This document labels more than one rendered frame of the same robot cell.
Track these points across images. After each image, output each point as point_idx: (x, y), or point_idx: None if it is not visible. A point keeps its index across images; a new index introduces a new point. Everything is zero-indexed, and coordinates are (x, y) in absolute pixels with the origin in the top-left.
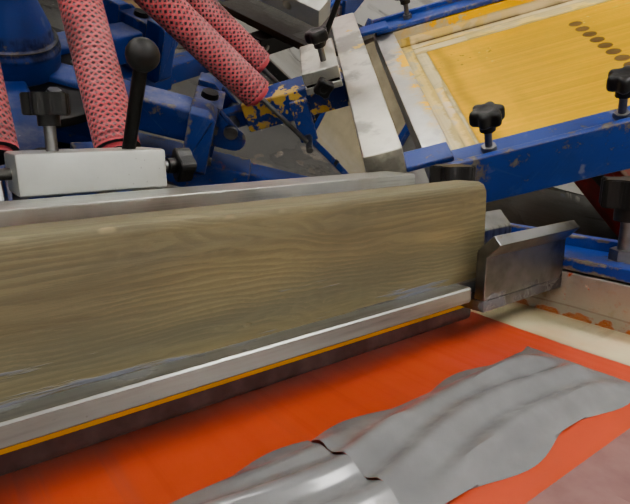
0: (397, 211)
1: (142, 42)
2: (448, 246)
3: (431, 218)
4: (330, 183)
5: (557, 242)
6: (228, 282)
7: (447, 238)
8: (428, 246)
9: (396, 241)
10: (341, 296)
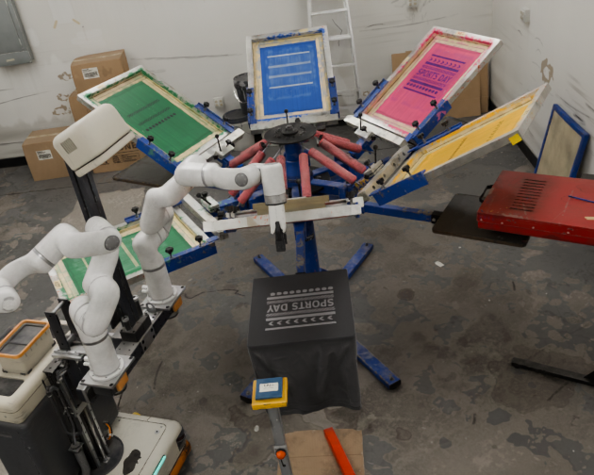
0: (310, 199)
1: (297, 179)
2: (321, 204)
3: (317, 200)
4: (337, 200)
5: (343, 203)
6: (287, 206)
7: (321, 203)
8: (317, 204)
9: (310, 203)
10: (302, 209)
